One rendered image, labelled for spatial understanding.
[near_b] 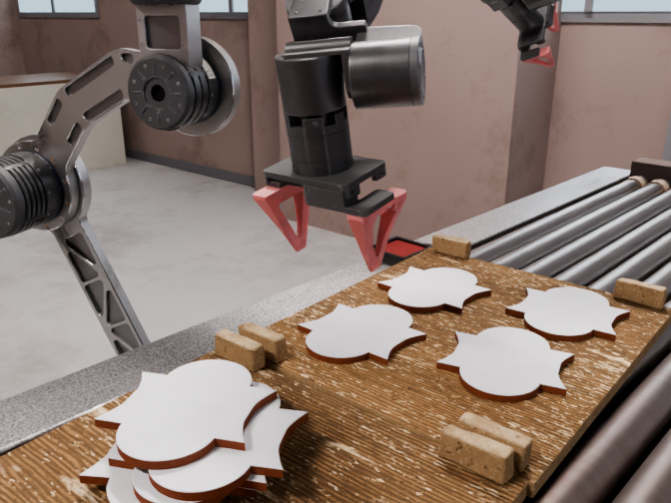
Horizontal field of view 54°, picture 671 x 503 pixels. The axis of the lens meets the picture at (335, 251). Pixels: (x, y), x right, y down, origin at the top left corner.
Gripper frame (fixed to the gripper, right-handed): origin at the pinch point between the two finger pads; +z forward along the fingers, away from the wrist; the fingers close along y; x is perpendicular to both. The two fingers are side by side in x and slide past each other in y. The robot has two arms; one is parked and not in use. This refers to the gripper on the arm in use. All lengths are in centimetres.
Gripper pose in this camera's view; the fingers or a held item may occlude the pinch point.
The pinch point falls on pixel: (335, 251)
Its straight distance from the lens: 65.3
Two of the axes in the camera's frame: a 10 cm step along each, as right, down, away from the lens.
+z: 1.3, 8.8, 4.6
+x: 6.2, -4.3, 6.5
